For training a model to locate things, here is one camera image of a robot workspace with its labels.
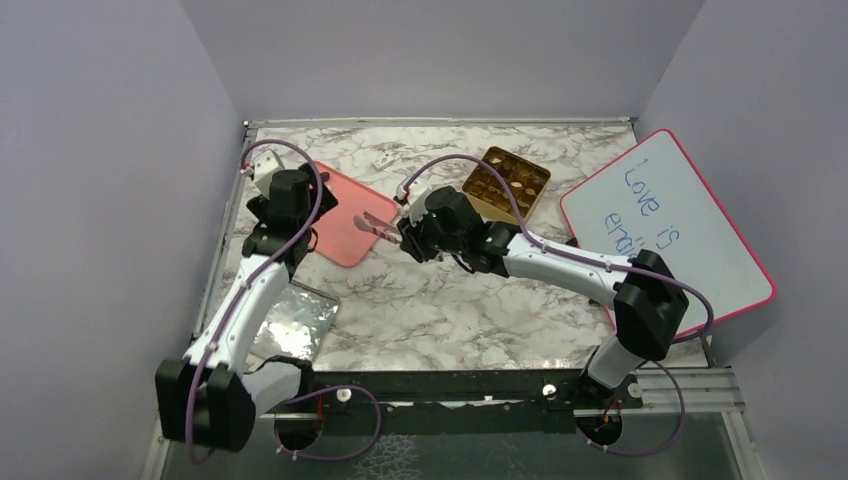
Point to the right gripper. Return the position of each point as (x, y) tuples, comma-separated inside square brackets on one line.
[(411, 242)]

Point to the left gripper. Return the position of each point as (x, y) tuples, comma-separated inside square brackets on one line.
[(259, 205)]

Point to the pink plastic tray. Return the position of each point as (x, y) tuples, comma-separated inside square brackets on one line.
[(339, 240)]

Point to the pink silicone tongs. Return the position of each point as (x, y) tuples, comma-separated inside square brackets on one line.
[(369, 223)]

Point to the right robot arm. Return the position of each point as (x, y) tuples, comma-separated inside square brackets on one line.
[(647, 302)]

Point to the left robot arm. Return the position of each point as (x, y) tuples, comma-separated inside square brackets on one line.
[(207, 397)]

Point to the gold chocolate tin box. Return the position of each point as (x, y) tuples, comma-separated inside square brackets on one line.
[(527, 181)]

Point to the small white card box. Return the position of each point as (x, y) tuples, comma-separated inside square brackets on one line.
[(385, 161)]

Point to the pink framed whiteboard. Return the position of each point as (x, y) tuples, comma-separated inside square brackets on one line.
[(653, 197)]

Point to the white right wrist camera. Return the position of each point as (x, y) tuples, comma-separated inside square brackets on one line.
[(416, 209)]

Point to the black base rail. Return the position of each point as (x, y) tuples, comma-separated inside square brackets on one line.
[(359, 403)]

